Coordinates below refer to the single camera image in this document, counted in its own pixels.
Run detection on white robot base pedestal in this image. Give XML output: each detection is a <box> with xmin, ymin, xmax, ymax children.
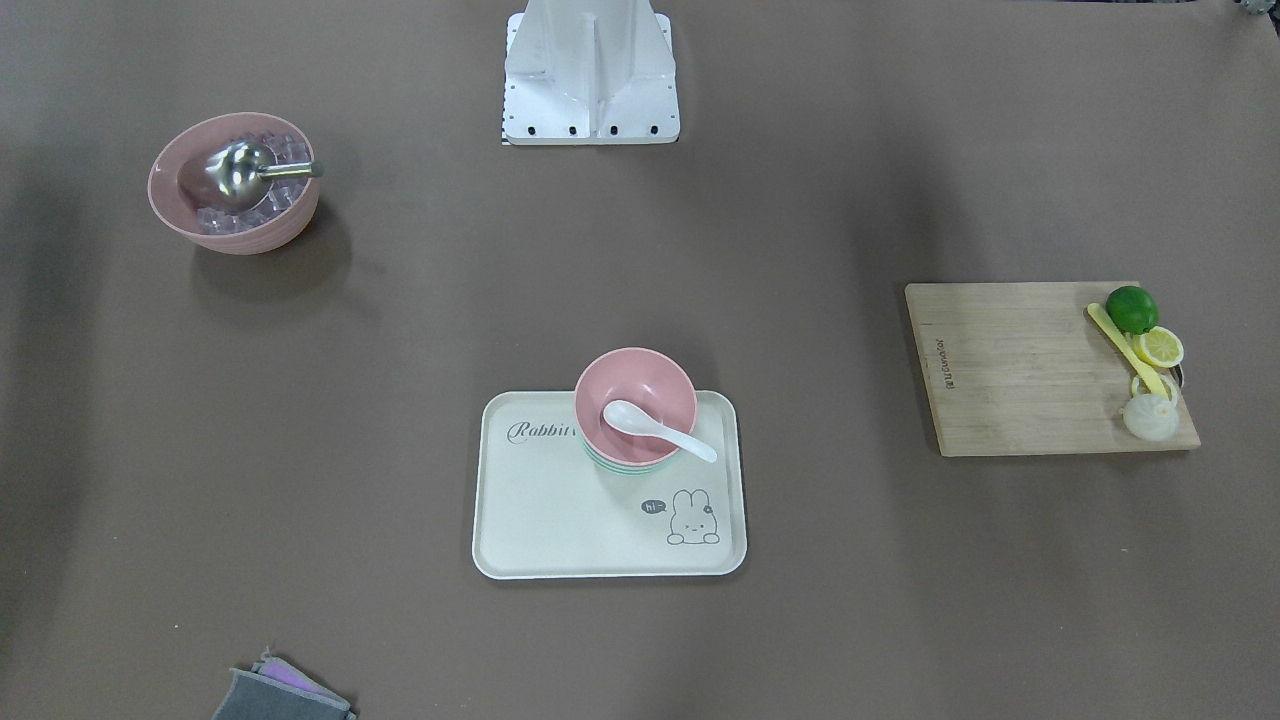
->
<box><xmin>500</xmin><ymin>1</ymin><xmax>682</xmax><ymax>146</ymax></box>

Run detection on white ceramic spoon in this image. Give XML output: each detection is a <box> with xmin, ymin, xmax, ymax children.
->
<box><xmin>602</xmin><ymin>400</ymin><xmax>719</xmax><ymax>462</ymax></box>

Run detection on cream rabbit tray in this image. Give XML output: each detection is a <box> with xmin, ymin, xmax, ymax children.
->
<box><xmin>472</xmin><ymin>389</ymin><xmax>748</xmax><ymax>580</ymax></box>

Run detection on stacked green bowls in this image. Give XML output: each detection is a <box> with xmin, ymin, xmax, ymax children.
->
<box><xmin>580</xmin><ymin>439</ymin><xmax>677</xmax><ymax>477</ymax></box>

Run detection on lemon half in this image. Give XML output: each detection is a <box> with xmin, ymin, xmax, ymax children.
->
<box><xmin>1132</xmin><ymin>325</ymin><xmax>1185</xmax><ymax>369</ymax></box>

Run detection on large pink bowl with ice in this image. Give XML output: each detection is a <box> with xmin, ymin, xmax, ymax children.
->
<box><xmin>147</xmin><ymin>111</ymin><xmax>321</xmax><ymax>256</ymax></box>

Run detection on grey folded cloth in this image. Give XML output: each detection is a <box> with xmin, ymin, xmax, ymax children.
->
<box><xmin>212</xmin><ymin>651</ymin><xmax>358</xmax><ymax>719</ymax></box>

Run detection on metal ice scoop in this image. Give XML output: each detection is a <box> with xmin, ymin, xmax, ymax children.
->
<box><xmin>178</xmin><ymin>140</ymin><xmax>324</xmax><ymax>213</ymax></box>

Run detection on green lime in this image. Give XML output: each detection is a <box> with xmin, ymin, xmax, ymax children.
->
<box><xmin>1105</xmin><ymin>284</ymin><xmax>1160</xmax><ymax>334</ymax></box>

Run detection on white steamed bun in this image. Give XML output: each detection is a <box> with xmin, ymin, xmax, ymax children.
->
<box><xmin>1120</xmin><ymin>395</ymin><xmax>1180</xmax><ymax>442</ymax></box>

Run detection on yellow plastic knife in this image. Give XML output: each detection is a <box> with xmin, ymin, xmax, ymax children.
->
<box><xmin>1085</xmin><ymin>302</ymin><xmax>1172</xmax><ymax>400</ymax></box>

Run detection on small pink bowl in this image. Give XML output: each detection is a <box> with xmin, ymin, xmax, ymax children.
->
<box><xmin>573</xmin><ymin>347</ymin><xmax>699</xmax><ymax>466</ymax></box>

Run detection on bamboo cutting board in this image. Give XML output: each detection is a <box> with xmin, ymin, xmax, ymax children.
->
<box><xmin>905</xmin><ymin>281</ymin><xmax>1201</xmax><ymax>457</ymax></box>

